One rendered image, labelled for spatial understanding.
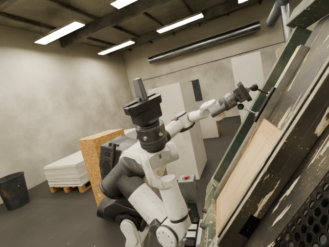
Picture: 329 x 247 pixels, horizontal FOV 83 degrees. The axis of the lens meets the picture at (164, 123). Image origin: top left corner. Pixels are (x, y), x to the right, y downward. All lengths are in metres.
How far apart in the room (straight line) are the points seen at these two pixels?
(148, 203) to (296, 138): 0.51
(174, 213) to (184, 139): 2.72
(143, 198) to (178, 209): 0.14
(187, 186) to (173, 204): 0.85
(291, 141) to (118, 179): 0.59
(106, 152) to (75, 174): 3.49
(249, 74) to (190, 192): 3.48
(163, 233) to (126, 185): 0.21
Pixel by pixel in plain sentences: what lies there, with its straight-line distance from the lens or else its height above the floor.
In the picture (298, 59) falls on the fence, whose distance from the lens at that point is 1.15.
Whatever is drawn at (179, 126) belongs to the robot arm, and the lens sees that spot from 1.26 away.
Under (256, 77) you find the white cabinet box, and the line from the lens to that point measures 4.56.
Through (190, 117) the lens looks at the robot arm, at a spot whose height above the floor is 1.40.
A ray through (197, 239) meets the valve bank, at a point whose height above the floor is 0.74.
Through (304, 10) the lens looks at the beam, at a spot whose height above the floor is 1.83.
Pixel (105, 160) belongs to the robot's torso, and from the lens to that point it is 0.97.
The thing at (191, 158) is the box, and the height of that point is 0.41.
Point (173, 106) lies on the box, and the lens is 3.25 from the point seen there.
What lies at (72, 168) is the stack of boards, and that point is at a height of 0.54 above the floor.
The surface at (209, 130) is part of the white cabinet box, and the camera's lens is 5.98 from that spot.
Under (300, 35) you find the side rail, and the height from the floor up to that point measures 1.75.
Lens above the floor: 1.58
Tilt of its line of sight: 8 degrees down
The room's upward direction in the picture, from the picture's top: 13 degrees counter-clockwise
